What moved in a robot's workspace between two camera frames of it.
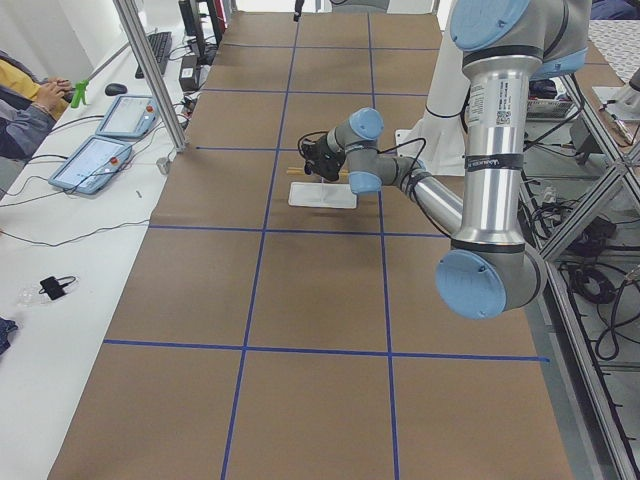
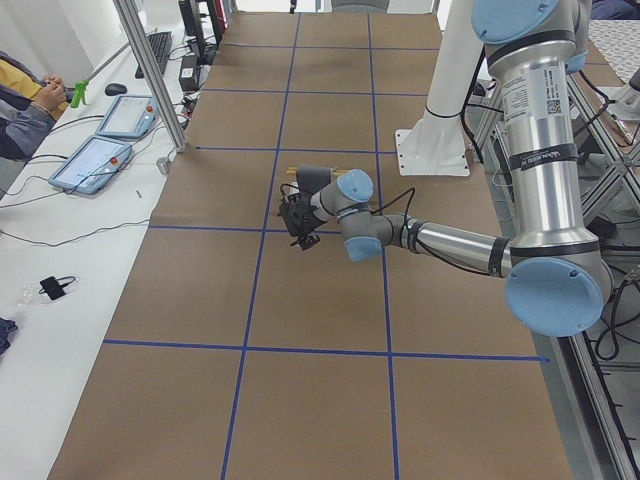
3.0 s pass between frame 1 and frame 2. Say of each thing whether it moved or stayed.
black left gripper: moved
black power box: stayed
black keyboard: stayed
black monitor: stayed
